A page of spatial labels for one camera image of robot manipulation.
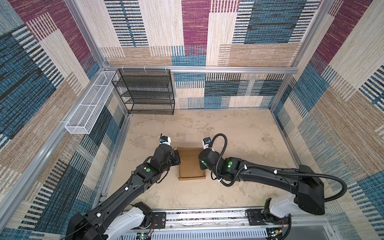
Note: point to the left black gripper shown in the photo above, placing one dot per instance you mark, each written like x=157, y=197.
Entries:
x=175, y=154

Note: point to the brown cardboard box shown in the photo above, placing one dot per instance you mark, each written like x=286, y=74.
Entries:
x=189, y=169

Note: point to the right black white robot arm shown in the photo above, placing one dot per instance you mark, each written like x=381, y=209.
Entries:
x=305, y=187

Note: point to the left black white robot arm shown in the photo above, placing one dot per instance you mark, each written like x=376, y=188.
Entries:
x=105, y=221

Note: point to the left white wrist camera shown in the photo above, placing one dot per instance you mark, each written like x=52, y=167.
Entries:
x=165, y=140

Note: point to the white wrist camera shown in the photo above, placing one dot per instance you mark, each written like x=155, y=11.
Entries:
x=207, y=143
x=165, y=140

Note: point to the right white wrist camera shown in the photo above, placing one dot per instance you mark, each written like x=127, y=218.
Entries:
x=207, y=143

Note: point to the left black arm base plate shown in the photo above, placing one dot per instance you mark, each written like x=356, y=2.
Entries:
x=154, y=220

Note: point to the aluminium front rail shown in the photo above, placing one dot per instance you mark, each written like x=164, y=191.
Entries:
x=230, y=224

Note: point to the black wire shelf rack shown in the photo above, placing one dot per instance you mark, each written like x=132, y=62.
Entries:
x=146, y=91

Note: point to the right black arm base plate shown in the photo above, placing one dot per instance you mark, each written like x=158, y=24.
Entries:
x=256, y=217

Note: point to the white wire mesh basket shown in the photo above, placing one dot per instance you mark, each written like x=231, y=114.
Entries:
x=86, y=114

